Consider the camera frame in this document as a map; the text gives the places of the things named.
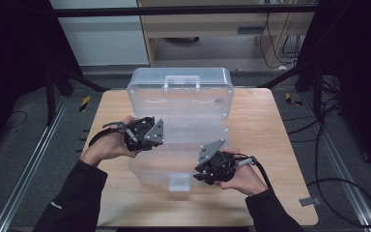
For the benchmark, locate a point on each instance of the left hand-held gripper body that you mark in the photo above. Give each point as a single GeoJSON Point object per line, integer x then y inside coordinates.
{"type": "Point", "coordinates": [145, 135]}

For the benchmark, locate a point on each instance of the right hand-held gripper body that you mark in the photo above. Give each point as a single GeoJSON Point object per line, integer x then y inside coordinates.
{"type": "Point", "coordinates": [217, 162]}

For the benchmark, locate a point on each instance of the clear plastic storage box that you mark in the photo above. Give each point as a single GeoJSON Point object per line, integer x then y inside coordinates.
{"type": "Point", "coordinates": [180, 103]}

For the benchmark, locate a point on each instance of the person's right hand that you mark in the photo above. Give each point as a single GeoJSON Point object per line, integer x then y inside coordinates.
{"type": "Point", "coordinates": [246, 180]}

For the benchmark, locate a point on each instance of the person's left hand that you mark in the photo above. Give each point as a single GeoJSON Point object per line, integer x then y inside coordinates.
{"type": "Point", "coordinates": [109, 148]}

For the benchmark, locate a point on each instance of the yellow-black floor tape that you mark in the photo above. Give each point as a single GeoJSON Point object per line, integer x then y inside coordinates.
{"type": "Point", "coordinates": [84, 103]}
{"type": "Point", "coordinates": [289, 97]}

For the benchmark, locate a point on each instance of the grey tape piece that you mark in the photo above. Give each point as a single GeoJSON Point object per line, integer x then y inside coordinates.
{"type": "Point", "coordinates": [309, 201]}

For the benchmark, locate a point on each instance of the white cabinet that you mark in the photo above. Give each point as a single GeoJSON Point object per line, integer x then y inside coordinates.
{"type": "Point", "coordinates": [103, 42]}

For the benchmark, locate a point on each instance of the black metal stand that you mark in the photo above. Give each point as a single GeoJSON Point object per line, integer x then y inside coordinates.
{"type": "Point", "coordinates": [49, 96]}
{"type": "Point", "coordinates": [317, 93]}

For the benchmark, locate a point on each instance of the white plug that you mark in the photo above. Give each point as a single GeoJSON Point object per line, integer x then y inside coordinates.
{"type": "Point", "coordinates": [282, 67]}

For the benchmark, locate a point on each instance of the light wooden desk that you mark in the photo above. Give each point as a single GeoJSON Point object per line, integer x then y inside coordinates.
{"type": "Point", "coordinates": [206, 24]}

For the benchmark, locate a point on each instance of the black horizontal bar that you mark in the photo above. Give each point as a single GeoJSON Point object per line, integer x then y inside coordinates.
{"type": "Point", "coordinates": [109, 12]}

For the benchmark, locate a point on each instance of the black curtain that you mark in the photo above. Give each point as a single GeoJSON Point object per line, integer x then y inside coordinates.
{"type": "Point", "coordinates": [360, 48]}
{"type": "Point", "coordinates": [13, 48]}

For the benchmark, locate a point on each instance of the aluminium floor rail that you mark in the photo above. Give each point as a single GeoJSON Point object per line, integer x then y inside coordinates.
{"type": "Point", "coordinates": [29, 167]}
{"type": "Point", "coordinates": [335, 151]}

